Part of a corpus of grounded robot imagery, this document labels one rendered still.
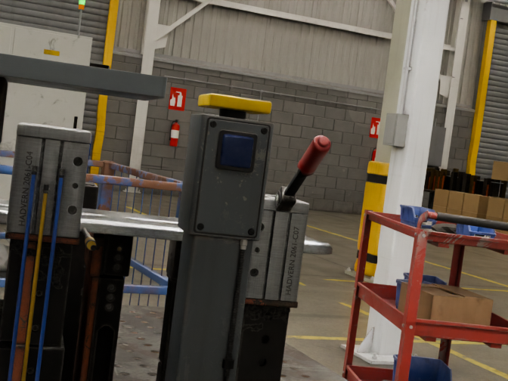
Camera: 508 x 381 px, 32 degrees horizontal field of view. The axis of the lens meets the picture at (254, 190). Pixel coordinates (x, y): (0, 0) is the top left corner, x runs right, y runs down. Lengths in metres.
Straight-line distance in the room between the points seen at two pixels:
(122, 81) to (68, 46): 8.50
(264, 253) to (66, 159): 0.24
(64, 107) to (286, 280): 8.28
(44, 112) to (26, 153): 8.25
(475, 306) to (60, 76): 2.58
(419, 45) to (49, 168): 4.17
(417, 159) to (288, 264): 4.01
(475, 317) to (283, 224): 2.26
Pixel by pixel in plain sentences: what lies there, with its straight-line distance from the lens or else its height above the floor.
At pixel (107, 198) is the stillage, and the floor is 0.77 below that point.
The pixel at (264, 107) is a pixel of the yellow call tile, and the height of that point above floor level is 1.15.
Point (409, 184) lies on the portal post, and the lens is 4.98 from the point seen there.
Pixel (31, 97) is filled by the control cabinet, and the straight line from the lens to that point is 9.17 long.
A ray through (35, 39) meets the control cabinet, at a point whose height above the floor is 1.88.
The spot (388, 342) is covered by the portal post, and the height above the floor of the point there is 0.11.
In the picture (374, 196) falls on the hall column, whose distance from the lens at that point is 8.19.
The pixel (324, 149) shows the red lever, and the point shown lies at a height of 1.12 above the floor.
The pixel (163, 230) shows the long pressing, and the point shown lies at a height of 1.00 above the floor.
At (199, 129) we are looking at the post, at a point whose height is 1.13.
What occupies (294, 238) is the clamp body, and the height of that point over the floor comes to 1.02.
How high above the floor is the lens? 1.12
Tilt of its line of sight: 3 degrees down
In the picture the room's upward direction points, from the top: 7 degrees clockwise
